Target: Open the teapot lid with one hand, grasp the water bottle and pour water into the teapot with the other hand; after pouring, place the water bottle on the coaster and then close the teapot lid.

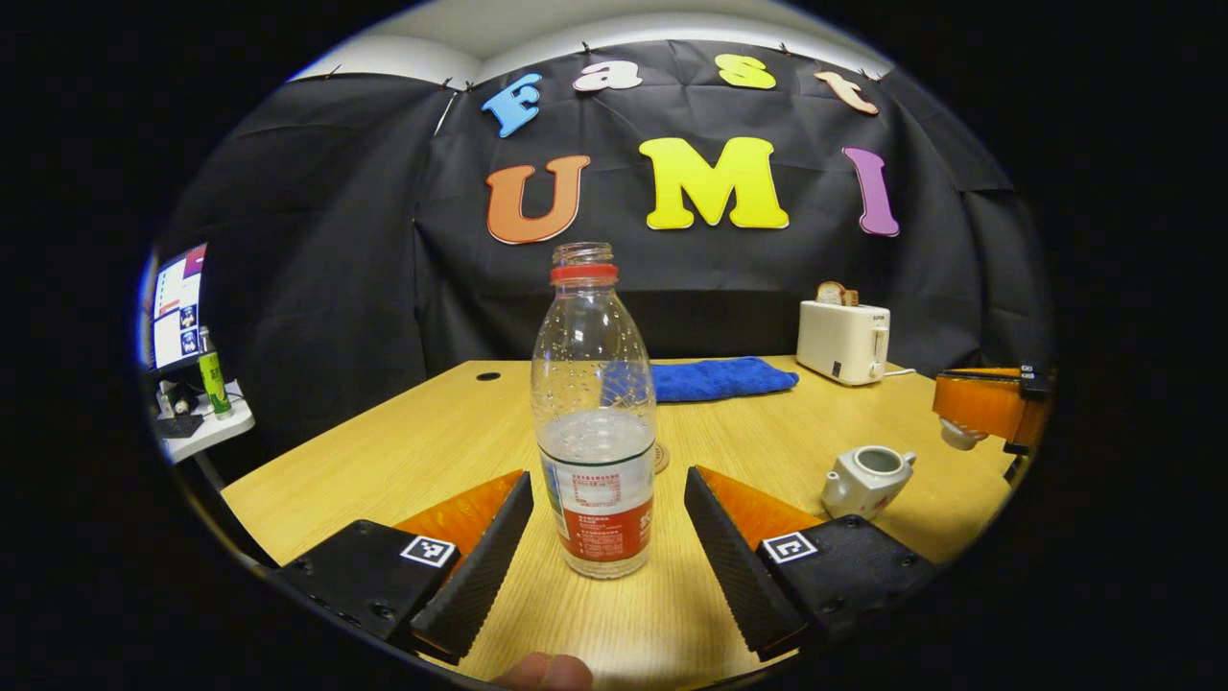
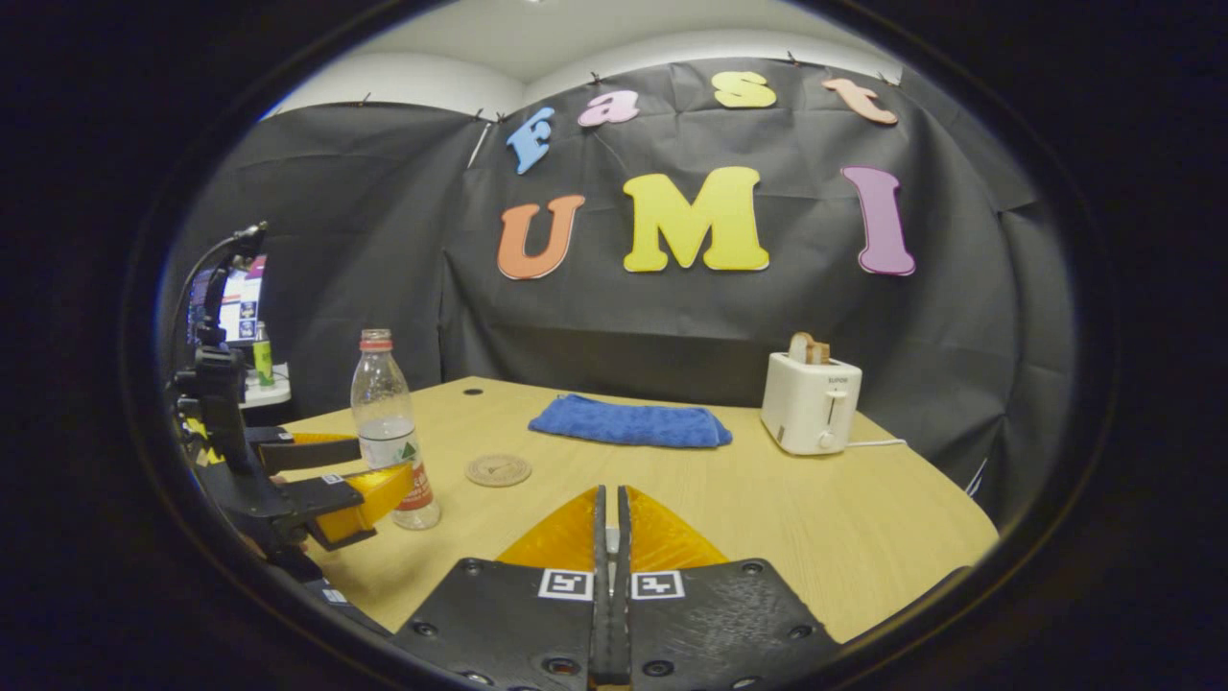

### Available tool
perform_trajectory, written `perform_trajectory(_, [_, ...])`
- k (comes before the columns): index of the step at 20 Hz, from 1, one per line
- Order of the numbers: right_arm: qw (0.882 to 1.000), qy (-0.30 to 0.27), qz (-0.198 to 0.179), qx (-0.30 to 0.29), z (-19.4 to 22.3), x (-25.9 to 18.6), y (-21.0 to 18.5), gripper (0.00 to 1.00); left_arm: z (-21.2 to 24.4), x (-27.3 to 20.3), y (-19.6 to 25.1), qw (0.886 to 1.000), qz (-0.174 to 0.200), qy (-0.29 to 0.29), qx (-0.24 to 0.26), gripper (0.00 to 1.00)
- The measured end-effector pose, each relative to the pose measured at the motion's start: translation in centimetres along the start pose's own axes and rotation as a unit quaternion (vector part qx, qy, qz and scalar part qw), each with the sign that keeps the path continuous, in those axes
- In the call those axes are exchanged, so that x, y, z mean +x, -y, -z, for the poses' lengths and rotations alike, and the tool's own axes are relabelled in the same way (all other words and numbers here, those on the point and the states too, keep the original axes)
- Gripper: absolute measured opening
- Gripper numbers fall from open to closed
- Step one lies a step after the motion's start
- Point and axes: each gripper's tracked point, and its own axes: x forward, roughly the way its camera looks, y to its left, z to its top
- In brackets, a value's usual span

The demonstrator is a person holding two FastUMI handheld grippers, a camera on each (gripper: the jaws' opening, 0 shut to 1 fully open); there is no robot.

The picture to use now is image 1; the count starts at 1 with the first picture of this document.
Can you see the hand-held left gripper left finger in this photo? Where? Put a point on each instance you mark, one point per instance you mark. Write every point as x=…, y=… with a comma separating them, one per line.
x=484, y=561

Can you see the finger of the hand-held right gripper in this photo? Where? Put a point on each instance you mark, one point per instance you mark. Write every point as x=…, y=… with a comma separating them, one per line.
x=979, y=403

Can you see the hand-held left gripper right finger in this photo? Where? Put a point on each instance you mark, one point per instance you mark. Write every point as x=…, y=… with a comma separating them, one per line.
x=729, y=561

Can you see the white teacup lid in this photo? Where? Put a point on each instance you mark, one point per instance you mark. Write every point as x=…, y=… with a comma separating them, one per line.
x=961, y=437

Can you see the round wooden coaster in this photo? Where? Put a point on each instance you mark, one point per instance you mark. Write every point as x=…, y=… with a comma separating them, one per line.
x=662, y=459

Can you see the white ceramic teacup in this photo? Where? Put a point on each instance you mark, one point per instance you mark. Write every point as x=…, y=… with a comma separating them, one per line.
x=863, y=485

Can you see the clear plastic water bottle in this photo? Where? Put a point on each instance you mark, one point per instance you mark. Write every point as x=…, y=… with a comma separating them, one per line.
x=595, y=384

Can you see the green bottle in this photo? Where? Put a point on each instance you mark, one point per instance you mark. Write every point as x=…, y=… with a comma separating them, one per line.
x=213, y=379

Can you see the white toaster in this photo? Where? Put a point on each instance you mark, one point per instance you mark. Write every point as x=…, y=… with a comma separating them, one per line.
x=839, y=341

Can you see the bread slice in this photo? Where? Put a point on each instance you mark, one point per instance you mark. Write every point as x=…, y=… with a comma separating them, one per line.
x=833, y=294

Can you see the blue towel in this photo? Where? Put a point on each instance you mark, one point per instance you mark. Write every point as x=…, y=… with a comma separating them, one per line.
x=720, y=379

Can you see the white side table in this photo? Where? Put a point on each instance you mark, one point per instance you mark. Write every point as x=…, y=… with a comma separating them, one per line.
x=216, y=432

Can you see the computer monitor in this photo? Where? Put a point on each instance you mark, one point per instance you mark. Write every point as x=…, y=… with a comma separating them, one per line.
x=178, y=305

